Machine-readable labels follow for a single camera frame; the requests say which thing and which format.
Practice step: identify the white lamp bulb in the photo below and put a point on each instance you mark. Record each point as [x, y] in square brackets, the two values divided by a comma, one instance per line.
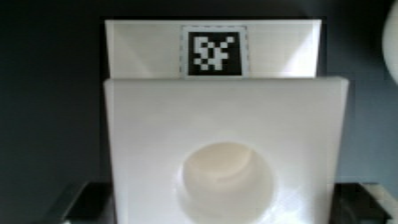
[389, 41]

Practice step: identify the white lamp base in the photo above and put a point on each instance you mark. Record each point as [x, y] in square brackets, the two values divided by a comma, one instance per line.
[224, 122]

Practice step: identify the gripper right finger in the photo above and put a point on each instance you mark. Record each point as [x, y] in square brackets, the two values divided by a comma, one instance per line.
[362, 204]

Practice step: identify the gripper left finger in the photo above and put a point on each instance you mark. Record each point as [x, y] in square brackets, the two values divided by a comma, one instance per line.
[83, 205]

